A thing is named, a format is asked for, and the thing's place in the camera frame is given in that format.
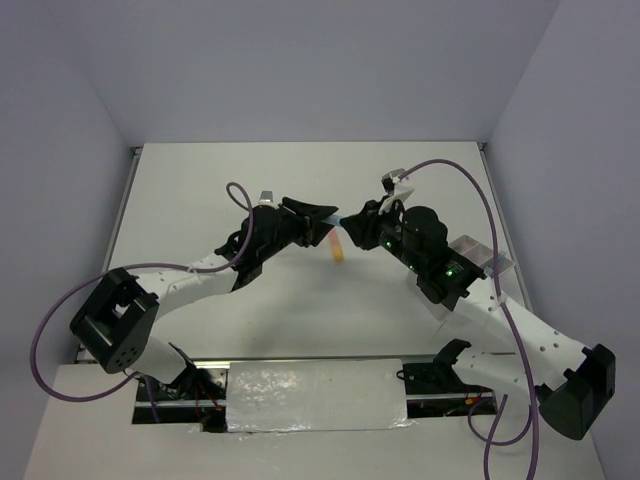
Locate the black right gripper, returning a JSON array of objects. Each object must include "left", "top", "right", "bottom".
[{"left": 341, "top": 193, "right": 424, "bottom": 272}]

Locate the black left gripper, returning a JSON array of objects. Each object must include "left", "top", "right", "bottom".
[{"left": 258, "top": 197, "right": 338, "bottom": 263}]

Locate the blue highlighter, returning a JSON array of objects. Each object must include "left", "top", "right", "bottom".
[{"left": 323, "top": 214, "right": 344, "bottom": 228}]

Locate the orange highlighter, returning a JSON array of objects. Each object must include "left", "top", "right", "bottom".
[{"left": 328, "top": 229, "right": 345, "bottom": 264}]

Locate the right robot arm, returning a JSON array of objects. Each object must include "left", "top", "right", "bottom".
[{"left": 339, "top": 201, "right": 616, "bottom": 440}]

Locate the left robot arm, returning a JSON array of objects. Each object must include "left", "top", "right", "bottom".
[{"left": 70, "top": 197, "right": 338, "bottom": 399}]

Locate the white divided organizer tray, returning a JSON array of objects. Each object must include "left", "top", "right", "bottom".
[{"left": 414, "top": 233, "right": 516, "bottom": 321}]

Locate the silver foil sheet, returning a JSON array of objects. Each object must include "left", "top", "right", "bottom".
[{"left": 226, "top": 359, "right": 410, "bottom": 433}]

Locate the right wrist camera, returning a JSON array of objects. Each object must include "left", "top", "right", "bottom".
[{"left": 378, "top": 168, "right": 415, "bottom": 215}]

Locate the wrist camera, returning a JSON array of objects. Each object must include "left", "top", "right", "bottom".
[
  {"left": 378, "top": 168, "right": 415, "bottom": 215},
  {"left": 258, "top": 190, "right": 276, "bottom": 208}
]

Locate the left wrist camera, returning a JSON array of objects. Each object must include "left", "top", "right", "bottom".
[{"left": 258, "top": 190, "right": 276, "bottom": 208}]

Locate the metal base rail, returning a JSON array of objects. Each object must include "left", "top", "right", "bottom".
[{"left": 132, "top": 357, "right": 497, "bottom": 434}]

